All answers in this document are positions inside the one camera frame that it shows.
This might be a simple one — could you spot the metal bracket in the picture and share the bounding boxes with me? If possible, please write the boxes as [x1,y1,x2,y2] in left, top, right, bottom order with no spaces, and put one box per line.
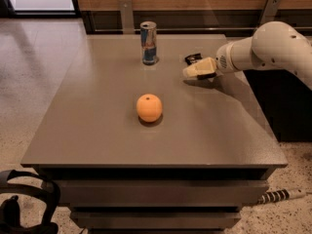
[258,0,282,25]
[119,0,135,34]

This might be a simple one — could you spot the black chocolate bar wrapper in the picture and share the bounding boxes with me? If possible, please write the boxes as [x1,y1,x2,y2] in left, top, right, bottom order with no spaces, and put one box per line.
[184,53,217,81]

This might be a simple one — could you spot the orange fruit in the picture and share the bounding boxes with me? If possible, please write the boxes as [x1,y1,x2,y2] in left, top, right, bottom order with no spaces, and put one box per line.
[136,94,163,123]

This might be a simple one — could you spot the left metal bracket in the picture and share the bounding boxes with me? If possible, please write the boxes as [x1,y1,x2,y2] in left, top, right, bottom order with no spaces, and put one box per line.
[119,0,135,34]

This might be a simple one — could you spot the silver blue energy drink can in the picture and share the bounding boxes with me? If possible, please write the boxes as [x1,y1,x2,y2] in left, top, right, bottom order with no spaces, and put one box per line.
[140,21,158,65]

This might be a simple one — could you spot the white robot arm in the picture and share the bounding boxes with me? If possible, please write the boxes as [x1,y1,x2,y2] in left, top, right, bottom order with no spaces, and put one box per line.
[183,21,312,89]

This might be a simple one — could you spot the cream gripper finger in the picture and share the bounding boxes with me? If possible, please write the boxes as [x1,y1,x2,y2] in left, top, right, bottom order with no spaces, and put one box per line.
[182,57,218,80]

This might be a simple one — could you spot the grey drawer cabinet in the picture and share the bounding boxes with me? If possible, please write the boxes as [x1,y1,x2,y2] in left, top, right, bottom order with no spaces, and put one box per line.
[21,35,287,234]

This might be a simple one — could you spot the right metal bracket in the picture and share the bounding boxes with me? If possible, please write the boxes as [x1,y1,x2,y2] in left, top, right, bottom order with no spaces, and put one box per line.
[258,0,282,25]

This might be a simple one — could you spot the black white striped cable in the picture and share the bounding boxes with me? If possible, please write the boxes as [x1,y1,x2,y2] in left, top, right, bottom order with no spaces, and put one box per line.
[257,188,307,206]

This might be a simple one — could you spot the black headset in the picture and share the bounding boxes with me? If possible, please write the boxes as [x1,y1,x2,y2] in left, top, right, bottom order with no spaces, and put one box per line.
[0,170,60,234]

